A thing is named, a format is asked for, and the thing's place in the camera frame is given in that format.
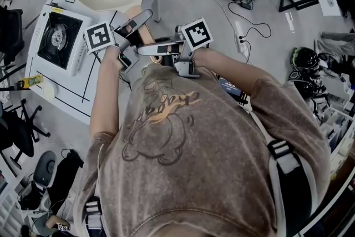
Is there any grey rounded device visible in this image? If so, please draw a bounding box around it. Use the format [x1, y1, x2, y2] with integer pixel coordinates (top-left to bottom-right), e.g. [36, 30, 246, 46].
[32, 149, 58, 189]

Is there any black office chair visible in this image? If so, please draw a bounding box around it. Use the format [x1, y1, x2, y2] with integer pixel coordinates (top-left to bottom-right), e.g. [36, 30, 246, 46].
[0, 97, 52, 170]

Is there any black bag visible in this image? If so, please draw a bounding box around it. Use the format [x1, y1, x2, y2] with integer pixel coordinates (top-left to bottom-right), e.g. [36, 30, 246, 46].
[49, 148, 84, 216]

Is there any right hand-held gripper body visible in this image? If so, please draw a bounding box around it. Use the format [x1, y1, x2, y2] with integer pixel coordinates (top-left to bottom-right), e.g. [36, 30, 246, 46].
[160, 18, 214, 78]

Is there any white power strip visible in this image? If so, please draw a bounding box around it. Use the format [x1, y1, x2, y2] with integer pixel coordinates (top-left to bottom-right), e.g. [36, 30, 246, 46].
[234, 21, 250, 56]

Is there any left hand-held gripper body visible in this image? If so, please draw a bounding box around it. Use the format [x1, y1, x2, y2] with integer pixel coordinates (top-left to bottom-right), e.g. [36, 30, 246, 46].
[83, 21, 141, 73]

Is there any black fabric chair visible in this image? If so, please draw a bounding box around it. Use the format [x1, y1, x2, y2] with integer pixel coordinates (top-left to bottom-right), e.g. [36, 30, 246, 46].
[0, 7, 26, 65]

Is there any white portable gas stove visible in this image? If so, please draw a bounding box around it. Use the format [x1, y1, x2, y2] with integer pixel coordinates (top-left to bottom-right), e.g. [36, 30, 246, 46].
[32, 4, 94, 77]

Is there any black and white headset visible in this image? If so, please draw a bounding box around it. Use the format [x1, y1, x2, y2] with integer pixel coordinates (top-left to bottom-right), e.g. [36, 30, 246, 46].
[287, 69, 326, 100]

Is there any person's left forearm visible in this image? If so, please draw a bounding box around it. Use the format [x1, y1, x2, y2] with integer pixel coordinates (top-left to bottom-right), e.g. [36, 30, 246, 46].
[89, 46, 134, 137]

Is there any white and black harness strap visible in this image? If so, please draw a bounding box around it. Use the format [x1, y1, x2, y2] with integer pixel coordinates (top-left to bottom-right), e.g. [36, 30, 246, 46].
[84, 196, 108, 237]
[249, 110, 316, 237]

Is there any person's right forearm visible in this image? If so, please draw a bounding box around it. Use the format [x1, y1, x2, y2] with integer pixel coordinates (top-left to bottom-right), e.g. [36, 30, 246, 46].
[191, 47, 281, 98]

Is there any black chest device with screen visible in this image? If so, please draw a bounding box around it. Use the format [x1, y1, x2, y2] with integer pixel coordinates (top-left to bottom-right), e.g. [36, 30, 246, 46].
[217, 74, 252, 107]

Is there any glossy black helmet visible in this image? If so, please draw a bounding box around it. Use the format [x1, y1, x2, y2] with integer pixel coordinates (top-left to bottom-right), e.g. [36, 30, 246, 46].
[289, 46, 320, 72]

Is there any brown printed t-shirt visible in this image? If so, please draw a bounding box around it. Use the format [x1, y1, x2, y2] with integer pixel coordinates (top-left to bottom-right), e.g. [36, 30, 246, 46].
[72, 63, 332, 237]

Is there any small white round dish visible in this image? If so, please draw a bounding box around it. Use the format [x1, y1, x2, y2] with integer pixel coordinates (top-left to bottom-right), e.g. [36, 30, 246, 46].
[42, 81, 58, 100]

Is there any white storage rack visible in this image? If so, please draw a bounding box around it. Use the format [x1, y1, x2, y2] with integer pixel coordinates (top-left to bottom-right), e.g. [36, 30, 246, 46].
[316, 72, 355, 159]

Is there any black power cable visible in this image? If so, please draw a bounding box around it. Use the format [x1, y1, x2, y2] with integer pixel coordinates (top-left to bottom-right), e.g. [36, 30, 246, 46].
[227, 0, 272, 40]

